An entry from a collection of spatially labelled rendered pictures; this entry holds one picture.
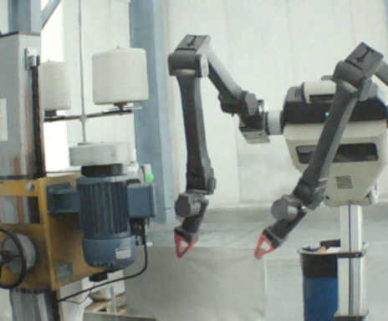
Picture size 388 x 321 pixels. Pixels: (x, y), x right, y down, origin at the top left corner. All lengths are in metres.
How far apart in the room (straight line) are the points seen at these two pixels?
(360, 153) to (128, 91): 0.84
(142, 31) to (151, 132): 1.63
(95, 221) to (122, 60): 0.46
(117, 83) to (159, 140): 8.86
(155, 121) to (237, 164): 1.40
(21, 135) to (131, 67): 0.37
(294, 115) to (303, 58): 7.91
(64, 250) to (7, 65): 0.55
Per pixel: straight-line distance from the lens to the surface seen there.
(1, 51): 1.96
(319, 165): 1.94
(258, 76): 10.47
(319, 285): 4.27
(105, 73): 1.96
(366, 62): 1.84
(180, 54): 1.99
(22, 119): 1.90
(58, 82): 2.11
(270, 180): 10.46
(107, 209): 1.84
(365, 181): 2.45
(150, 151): 10.89
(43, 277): 1.91
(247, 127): 2.41
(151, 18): 10.97
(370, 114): 2.34
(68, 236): 1.98
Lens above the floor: 1.44
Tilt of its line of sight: 3 degrees down
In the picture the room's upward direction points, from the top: 4 degrees counter-clockwise
